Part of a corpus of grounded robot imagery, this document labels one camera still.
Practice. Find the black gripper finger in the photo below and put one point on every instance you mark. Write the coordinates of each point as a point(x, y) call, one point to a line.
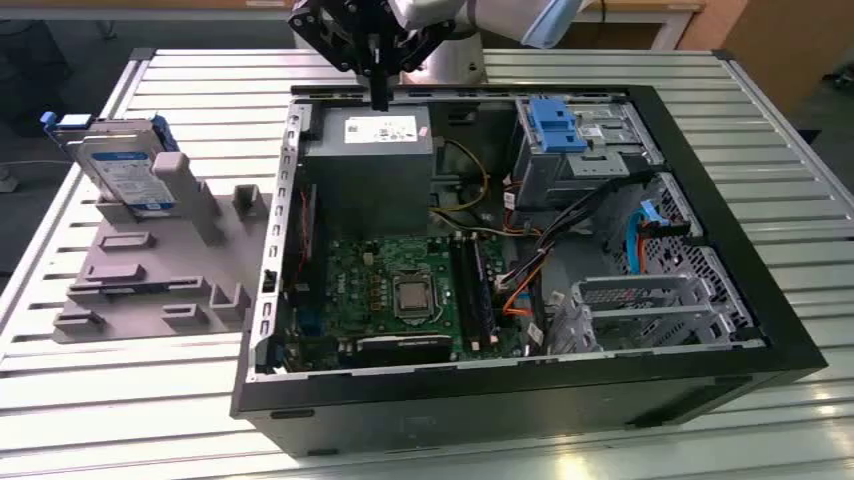
point(421, 47)
point(334, 50)

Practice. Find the hard disk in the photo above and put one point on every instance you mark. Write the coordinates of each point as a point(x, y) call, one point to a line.
point(123, 175)

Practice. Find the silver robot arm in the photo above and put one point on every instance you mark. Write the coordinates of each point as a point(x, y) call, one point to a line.
point(457, 60)

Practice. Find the grey power supply unit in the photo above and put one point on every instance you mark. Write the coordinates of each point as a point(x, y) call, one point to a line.
point(368, 185)

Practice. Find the blue plastic drive latch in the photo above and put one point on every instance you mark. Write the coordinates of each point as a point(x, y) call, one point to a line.
point(557, 140)

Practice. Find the wooden desk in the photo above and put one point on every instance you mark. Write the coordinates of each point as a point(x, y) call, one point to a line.
point(634, 35)

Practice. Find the metal optical drive cage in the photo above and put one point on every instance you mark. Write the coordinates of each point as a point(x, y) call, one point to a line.
point(601, 165)

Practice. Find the green motherboard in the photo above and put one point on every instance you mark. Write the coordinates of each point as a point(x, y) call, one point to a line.
point(354, 270)

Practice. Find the black CPU socket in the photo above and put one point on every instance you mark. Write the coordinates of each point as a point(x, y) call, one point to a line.
point(414, 275)

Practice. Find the black mesh bin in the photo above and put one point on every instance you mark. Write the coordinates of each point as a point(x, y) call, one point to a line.
point(34, 100)

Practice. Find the black RAM stick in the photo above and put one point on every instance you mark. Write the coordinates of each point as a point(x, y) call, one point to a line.
point(484, 285)

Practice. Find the silver CPU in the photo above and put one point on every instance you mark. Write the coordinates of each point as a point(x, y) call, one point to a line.
point(414, 296)

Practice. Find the grey parts rack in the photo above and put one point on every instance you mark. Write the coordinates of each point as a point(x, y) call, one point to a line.
point(167, 270)

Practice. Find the wooden cabinet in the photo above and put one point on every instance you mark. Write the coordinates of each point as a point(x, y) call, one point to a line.
point(768, 50)

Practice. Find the blue expansion slot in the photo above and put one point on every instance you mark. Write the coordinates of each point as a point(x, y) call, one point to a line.
point(311, 322)

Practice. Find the grey floor object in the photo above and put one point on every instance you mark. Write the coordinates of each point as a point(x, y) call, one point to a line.
point(7, 180)

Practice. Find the black graphics card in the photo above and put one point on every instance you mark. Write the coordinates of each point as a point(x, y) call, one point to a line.
point(401, 350)

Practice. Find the blue video port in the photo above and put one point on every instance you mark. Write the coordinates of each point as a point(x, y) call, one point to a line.
point(275, 357)

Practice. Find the black office chair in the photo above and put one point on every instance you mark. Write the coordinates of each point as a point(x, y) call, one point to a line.
point(843, 80)

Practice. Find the black PC case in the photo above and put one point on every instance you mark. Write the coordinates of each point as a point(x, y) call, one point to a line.
point(468, 400)

